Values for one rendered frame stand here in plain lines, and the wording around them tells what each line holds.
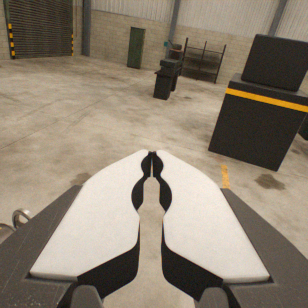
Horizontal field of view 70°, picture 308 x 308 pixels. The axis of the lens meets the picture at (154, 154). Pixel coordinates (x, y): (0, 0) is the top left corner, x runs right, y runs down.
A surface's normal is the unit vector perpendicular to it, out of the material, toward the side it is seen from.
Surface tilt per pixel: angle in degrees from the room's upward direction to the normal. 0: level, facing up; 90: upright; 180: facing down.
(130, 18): 90
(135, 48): 90
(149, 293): 0
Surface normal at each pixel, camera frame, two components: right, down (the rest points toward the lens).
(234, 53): -0.22, 0.43
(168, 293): 0.16, -0.87
